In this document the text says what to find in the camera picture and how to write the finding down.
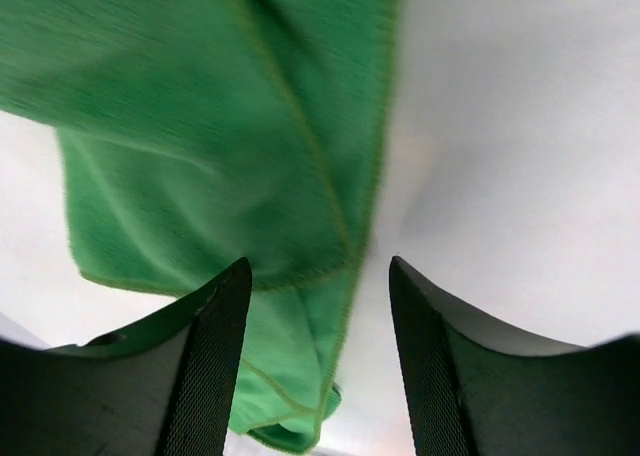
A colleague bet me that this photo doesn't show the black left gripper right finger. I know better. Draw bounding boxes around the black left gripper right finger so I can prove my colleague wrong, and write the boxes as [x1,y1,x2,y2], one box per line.
[389,257,639,456]

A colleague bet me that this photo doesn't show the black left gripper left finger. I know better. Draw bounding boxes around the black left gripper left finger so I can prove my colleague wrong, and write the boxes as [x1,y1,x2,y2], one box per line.
[1,259,251,455]

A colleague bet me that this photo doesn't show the green towel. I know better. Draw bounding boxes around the green towel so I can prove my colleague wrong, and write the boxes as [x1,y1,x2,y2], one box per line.
[1,0,398,455]

